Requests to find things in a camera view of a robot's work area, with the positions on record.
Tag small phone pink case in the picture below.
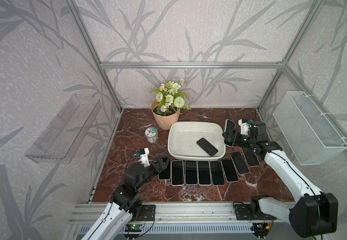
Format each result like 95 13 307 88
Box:
243 148 260 167

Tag phone with pink case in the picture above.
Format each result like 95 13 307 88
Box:
171 160 185 186

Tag large phone pink case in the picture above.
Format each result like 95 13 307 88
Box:
224 119 236 147

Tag phone with light blue case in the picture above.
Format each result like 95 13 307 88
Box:
185 161 198 185

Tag large phone grey case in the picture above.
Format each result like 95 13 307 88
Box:
221 158 239 183

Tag phone light blue bottom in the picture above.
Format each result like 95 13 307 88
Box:
196 138 218 157

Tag phone with cream case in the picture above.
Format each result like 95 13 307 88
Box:
198 161 212 186

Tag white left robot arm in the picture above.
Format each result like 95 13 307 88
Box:
83 155 171 240

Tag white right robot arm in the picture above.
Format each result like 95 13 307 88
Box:
222 130 339 238

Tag white plastic storage box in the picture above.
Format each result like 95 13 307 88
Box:
167 122 226 161

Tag round tin with cartoon lid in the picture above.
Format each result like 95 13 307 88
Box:
144 127 158 144

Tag beige flower pot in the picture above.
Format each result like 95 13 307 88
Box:
151 100 180 130

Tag left circuit board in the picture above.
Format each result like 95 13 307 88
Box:
124 223 145 234

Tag circuit board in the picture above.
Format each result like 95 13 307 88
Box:
251 223 272 233
124 223 145 234

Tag white and green artificial flowers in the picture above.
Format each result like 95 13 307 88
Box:
150 79 191 117

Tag right circuit board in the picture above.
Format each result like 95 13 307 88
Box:
251 223 272 233

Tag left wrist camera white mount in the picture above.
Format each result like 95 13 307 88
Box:
135 148 150 168

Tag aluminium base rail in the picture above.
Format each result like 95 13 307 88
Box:
69 202 284 239

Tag white wire mesh basket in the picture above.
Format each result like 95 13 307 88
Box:
273 92 347 166

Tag clear acrylic wall shelf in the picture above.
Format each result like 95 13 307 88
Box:
24 94 102 164

